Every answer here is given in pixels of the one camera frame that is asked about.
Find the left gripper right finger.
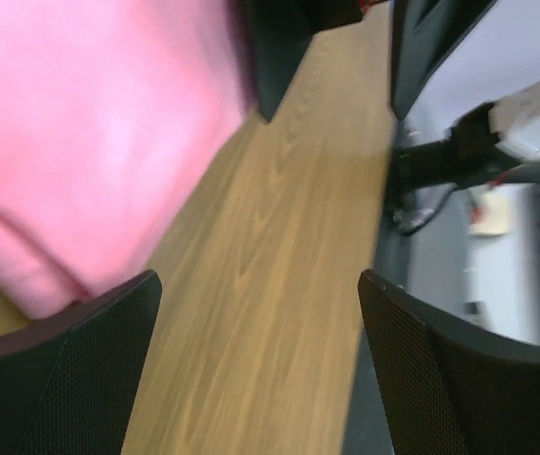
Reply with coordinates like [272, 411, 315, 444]
[357, 268, 540, 455]

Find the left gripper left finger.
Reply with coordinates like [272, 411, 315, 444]
[0, 270, 162, 454]

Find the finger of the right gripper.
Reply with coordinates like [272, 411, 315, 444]
[243, 0, 363, 121]

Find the light pink t shirt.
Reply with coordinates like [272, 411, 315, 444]
[0, 1, 254, 319]

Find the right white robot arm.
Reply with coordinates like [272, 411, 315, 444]
[242, 0, 521, 194]

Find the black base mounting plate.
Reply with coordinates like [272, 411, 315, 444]
[341, 163, 470, 454]

